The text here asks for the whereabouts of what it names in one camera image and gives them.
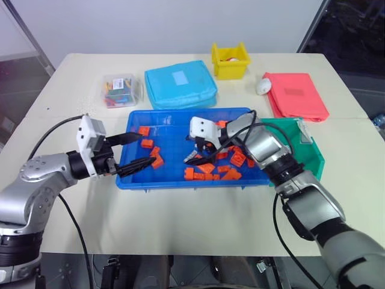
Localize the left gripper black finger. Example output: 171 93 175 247
105 132 144 148
115 156 158 178

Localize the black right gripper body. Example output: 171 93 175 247
194 135 223 155

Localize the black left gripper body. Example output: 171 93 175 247
91 135 120 178

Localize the blue plastic bin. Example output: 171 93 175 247
115 107 272 193

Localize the yellow plastic bin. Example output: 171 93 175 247
211 42 251 81

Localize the green plastic bin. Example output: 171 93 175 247
259 117 327 188

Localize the clear box of colourful pieces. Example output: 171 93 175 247
100 73 145 109

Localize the light blue fabric pouch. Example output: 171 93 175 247
144 59 218 110

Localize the white computer mouse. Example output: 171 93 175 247
256 78 272 96

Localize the clear label holder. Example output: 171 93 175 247
297 118 313 146

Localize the coral red fabric pouch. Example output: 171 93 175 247
262 72 330 123

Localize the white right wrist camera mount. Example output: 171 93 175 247
188 116 225 149

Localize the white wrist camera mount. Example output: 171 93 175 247
75 114 108 181
188 116 225 149

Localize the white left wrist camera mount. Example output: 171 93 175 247
75 114 108 181

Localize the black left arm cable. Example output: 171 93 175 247
26 113 94 289

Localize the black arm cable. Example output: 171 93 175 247
206 109 325 289
26 113 94 289

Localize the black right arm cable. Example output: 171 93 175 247
206 109 325 289

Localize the grey metal frame post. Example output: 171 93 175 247
5 0 56 70

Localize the dark window frame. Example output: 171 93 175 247
297 0 331 54

